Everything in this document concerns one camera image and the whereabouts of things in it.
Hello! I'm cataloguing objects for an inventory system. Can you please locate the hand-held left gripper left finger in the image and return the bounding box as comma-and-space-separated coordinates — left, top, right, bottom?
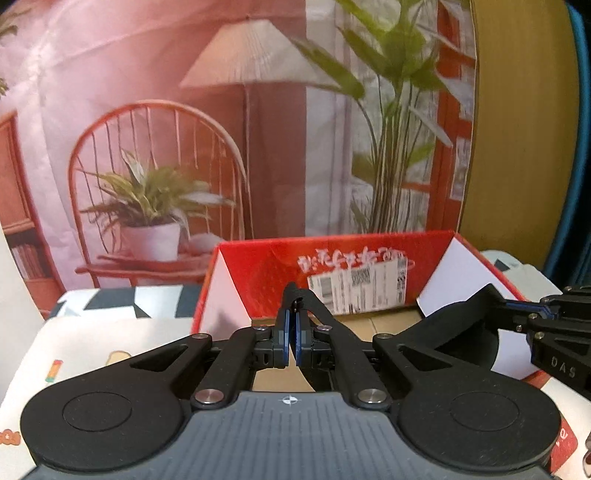
131, 282, 297, 410

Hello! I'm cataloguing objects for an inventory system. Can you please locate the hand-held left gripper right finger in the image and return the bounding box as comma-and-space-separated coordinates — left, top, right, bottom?
295, 289, 452, 411

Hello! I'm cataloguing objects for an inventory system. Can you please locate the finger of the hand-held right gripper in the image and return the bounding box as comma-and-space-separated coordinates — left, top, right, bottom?
496, 285, 591, 334

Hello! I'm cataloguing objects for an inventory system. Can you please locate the red strawberry cardboard box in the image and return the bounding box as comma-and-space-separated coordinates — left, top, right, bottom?
191, 231, 580, 466

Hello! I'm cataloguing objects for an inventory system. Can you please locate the blue curtain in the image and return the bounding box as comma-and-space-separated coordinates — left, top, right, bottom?
540, 4, 591, 288

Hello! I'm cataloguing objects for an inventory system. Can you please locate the cream cartoon blanket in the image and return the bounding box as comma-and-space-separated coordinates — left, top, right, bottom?
0, 314, 206, 480

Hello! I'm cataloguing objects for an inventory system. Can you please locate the printed room backdrop cloth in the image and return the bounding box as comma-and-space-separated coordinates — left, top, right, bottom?
0, 0, 479, 319

